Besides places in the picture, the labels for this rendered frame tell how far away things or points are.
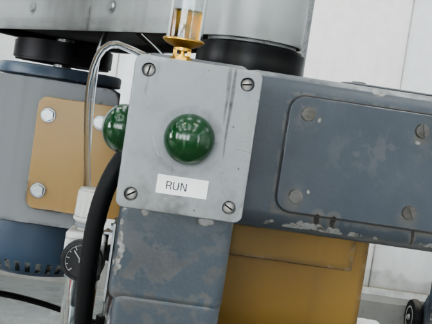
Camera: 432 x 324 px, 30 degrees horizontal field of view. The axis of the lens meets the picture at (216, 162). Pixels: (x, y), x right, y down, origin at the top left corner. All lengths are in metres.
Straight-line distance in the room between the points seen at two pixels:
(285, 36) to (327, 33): 5.16
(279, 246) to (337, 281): 0.09
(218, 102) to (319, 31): 5.33
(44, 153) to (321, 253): 0.33
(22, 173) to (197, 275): 0.44
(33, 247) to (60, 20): 0.27
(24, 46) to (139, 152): 0.53
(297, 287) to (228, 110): 0.39
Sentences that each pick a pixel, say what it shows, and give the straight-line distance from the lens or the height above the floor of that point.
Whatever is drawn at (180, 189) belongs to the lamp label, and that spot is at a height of 1.26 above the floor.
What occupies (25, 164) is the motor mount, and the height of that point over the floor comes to 1.22.
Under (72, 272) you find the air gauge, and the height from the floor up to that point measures 1.15.
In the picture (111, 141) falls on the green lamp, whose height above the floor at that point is 1.28.
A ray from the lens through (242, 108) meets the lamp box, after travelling 0.47.
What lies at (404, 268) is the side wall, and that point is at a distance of 6.01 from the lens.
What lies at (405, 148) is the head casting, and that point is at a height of 1.30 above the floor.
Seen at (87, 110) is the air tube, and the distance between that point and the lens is 0.70.
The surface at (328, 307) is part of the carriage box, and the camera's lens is 0.85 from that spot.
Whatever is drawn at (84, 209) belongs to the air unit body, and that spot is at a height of 1.20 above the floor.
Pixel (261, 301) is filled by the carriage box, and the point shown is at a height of 1.12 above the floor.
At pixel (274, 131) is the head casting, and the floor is 1.30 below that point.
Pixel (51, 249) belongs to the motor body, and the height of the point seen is 1.12.
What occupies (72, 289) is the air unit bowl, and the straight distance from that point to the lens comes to 0.75.
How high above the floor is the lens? 1.30
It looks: 3 degrees down
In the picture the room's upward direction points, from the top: 9 degrees clockwise
